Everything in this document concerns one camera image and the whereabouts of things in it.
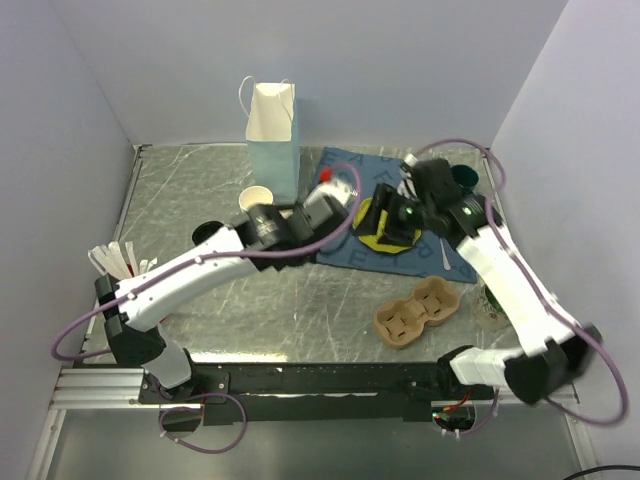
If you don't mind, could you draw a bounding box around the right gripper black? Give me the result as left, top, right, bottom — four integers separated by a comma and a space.
351, 182, 435, 249

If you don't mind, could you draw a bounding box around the stack of brown paper cups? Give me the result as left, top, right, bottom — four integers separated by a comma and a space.
238, 185, 274, 211

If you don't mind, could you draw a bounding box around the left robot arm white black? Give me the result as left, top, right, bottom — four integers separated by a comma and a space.
95, 189, 353, 402

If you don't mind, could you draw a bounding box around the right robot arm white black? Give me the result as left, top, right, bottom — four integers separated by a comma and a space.
354, 155, 602, 405

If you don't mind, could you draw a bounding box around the yellow plate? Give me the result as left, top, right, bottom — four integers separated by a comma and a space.
352, 197, 422, 255

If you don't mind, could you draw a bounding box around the blue letter-print cloth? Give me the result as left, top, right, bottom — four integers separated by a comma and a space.
314, 146, 479, 285

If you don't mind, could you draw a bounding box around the dark green enamel mug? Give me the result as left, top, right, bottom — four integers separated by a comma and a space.
450, 164, 479, 194

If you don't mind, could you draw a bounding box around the stack of black lids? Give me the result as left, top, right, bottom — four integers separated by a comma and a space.
191, 220, 224, 245

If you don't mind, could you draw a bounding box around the light blue paper bag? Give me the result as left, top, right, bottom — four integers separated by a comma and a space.
238, 76, 300, 204

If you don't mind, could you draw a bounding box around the brown cardboard cup carrier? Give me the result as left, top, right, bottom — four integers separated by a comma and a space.
372, 276, 460, 349

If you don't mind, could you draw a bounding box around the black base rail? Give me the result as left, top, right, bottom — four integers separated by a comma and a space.
138, 362, 493, 426

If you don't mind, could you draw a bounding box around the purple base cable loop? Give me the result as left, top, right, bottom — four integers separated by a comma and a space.
158, 387, 249, 457

